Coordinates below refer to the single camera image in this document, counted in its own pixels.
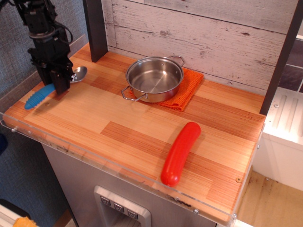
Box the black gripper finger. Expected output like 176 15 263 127
37 67 53 86
50 70 70 94

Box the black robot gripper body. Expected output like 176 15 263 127
28 22 73 79

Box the spoon with blue handle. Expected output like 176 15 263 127
24 66 88 110

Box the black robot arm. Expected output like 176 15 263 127
5 0 74 95

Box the stainless steel pot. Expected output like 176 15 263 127
121 55 185 103

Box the grey toy fridge cabinet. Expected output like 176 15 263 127
43 145 216 227

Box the orange cloth mat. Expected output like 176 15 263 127
131 67 205 112

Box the silver dispenser panel with buttons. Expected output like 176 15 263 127
94 185 152 227

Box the red plastic sausage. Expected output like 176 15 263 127
160 122 201 187

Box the yellow object at bottom left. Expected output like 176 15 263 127
13 217 37 227

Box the white toy sink unit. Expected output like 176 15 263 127
251 35 303 192

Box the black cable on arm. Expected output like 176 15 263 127
53 20 72 45

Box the dark left support post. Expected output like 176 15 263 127
83 0 108 62

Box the dark support post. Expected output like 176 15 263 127
259 0 303 115
83 0 108 62

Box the dark right support post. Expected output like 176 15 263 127
259 0 303 115

